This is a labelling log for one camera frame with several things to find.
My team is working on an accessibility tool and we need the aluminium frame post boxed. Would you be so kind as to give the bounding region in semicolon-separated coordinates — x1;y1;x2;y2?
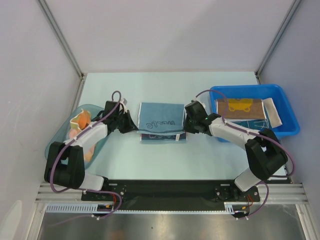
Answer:
255;0;303;81
36;0;84;79

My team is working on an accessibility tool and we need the right aluminium frame post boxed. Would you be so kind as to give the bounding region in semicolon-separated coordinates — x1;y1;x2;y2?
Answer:
255;0;303;81

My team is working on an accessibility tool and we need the orange brown towel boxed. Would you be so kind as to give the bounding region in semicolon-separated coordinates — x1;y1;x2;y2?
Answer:
215;98;267;120

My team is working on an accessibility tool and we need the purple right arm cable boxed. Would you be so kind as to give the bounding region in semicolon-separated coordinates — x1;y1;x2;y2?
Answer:
194;89;297;178

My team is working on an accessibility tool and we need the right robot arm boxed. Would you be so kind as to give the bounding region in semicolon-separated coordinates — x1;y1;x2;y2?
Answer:
183;100;288;201

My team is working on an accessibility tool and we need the light blue towel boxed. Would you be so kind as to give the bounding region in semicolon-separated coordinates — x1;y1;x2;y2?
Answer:
138;102;187;145

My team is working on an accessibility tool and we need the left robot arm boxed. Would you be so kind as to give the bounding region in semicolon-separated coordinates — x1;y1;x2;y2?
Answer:
44;98;138;200

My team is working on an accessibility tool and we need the blue plastic bin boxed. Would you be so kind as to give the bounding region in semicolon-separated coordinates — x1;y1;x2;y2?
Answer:
211;84;300;140

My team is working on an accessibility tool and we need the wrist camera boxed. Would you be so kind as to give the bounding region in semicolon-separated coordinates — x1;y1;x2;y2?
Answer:
120;98;128;113
194;99;206;109

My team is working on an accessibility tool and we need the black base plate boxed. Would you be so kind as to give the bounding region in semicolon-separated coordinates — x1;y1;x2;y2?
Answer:
81;179;260;209

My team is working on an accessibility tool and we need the white cable duct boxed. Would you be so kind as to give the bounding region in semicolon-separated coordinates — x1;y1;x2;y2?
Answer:
45;202;251;217

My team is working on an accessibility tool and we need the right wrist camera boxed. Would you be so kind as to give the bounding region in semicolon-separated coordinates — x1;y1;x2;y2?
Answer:
194;99;206;109

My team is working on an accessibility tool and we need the aluminium front rail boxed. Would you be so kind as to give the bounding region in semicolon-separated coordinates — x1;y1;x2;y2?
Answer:
34;182;308;206

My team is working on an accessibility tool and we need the Doraemon teal beige towel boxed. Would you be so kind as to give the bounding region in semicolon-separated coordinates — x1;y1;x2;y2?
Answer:
232;97;283;131

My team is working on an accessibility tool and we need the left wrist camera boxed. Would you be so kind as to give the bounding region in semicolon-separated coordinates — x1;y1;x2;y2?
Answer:
120;98;128;113

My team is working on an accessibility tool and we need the peach orange patterned towel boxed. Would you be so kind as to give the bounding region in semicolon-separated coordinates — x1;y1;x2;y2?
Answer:
68;108;96;163

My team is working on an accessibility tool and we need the teal translucent basket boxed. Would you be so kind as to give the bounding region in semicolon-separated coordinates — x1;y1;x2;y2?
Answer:
44;104;108;169

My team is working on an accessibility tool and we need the left aluminium frame post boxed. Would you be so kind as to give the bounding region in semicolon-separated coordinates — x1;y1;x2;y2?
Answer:
36;0;84;79

